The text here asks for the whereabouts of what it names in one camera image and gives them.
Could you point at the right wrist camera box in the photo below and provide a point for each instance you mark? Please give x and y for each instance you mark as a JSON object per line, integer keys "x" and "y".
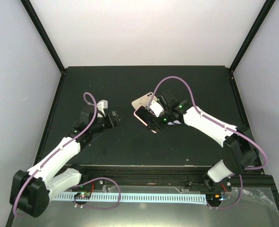
{"x": 156, "y": 108}

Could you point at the right black frame post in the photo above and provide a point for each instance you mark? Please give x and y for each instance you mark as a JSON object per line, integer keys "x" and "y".
{"x": 264, "y": 11}

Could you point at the left black frame post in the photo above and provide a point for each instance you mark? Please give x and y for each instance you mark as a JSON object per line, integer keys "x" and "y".
{"x": 43, "y": 34}

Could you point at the small circuit board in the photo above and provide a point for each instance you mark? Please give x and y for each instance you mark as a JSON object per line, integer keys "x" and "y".
{"x": 82, "y": 196}

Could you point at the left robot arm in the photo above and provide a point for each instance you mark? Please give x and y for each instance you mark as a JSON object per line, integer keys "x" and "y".
{"x": 32, "y": 190}

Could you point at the pink phone case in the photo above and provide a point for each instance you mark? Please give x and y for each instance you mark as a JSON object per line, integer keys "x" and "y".
{"x": 147, "y": 118}

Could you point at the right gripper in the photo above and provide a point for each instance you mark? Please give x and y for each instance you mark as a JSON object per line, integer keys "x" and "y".
{"x": 155, "y": 126}

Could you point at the lavender cased phone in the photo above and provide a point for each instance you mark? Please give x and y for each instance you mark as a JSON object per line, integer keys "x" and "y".
{"x": 176, "y": 122}

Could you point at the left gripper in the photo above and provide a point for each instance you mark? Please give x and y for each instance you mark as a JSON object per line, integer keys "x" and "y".
{"x": 111, "y": 119}

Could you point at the beige cased phone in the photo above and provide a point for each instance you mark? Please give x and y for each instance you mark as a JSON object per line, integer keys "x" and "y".
{"x": 142, "y": 101}

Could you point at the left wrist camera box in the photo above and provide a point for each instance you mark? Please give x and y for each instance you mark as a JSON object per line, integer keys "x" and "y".
{"x": 102, "y": 105}

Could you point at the light blue slotted cable duct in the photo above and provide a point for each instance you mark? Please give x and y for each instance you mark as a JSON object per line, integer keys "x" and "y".
{"x": 137, "y": 197}

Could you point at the black frame post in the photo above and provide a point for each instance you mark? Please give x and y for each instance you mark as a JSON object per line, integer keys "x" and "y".
{"x": 264, "y": 11}
{"x": 43, "y": 34}

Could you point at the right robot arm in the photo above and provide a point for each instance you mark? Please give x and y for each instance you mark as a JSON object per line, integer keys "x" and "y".
{"x": 239, "y": 148}

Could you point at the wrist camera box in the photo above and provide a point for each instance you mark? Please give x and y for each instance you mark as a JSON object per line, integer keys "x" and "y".
{"x": 102, "y": 105}
{"x": 156, "y": 108}

